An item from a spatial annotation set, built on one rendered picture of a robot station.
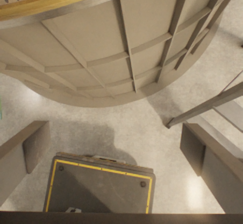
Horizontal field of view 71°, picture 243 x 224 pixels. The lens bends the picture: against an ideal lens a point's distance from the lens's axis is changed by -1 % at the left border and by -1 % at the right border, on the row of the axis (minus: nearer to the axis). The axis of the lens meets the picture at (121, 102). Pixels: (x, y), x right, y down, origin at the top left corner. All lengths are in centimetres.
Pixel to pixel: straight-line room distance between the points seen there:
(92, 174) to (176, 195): 70
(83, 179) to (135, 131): 55
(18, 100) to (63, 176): 91
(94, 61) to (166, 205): 124
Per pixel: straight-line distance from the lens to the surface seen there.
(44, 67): 84
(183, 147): 17
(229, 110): 95
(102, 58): 76
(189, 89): 155
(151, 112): 147
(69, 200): 132
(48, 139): 17
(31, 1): 44
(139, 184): 119
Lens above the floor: 146
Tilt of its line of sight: 79 degrees down
